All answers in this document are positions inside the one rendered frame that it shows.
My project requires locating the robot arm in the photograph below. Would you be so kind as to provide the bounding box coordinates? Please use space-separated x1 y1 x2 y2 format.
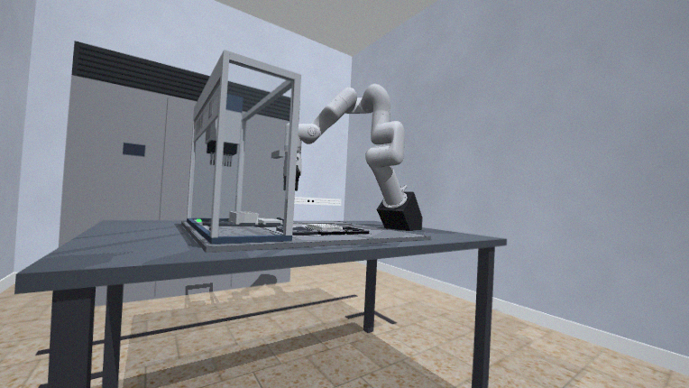
297 84 407 208

